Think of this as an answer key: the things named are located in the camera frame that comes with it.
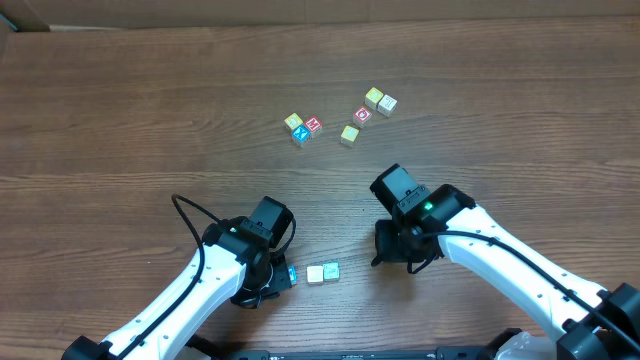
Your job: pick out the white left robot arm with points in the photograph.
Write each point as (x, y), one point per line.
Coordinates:
(166, 326)

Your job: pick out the plain cream wooden block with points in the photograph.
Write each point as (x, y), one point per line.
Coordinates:
(315, 274)

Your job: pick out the yellow green picture block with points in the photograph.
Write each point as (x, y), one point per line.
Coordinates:
(331, 271)

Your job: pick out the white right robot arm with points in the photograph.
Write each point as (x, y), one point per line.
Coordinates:
(580, 318)

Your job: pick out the yellow top block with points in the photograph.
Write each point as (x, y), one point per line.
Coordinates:
(373, 97)

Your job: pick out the red picture block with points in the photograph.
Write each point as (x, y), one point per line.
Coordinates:
(362, 116)

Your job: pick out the yellow smiley block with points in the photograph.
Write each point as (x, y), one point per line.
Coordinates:
(349, 135)

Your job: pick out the blue X letter block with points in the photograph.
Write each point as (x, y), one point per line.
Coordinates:
(301, 135)

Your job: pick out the yellow G letter block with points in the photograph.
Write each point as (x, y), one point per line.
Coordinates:
(293, 121)

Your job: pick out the red M letter block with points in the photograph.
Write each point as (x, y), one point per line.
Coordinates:
(314, 125)

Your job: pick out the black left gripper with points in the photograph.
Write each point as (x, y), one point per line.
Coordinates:
(270, 286)

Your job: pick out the white letter block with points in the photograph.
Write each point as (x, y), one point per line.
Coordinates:
(387, 105)

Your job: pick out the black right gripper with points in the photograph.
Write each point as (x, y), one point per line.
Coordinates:
(388, 245)

